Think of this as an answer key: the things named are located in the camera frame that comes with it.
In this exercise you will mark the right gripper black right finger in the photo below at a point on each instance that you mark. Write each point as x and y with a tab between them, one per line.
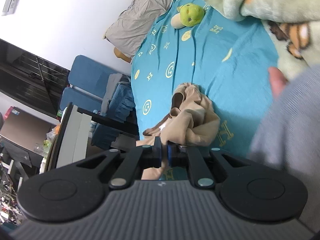
248	189

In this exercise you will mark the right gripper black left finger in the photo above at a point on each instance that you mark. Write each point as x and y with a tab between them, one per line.
76	190

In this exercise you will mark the beige t-shirt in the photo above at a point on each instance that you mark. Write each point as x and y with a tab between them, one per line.
190	122

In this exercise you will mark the grey sleeve forearm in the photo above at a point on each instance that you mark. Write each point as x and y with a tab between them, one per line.
287	138

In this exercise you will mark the person's right hand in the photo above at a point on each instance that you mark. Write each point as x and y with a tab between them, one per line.
277	81

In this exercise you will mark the grey desk with black legs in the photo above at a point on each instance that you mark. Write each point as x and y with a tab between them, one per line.
70	144

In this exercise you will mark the brown cardboard box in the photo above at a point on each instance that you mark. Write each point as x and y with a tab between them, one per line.
24	129

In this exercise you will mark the blue chair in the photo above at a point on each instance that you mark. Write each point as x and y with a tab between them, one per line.
103	91

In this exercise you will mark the turquoise patterned bed sheet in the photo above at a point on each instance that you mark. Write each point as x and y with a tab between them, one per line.
228	61

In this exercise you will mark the grey pillow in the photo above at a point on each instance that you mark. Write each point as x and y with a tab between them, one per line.
137	20

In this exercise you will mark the green fleece blanket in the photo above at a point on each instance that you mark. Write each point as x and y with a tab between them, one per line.
293	26

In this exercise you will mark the green plush toy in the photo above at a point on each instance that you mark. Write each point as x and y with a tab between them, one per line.
188	15

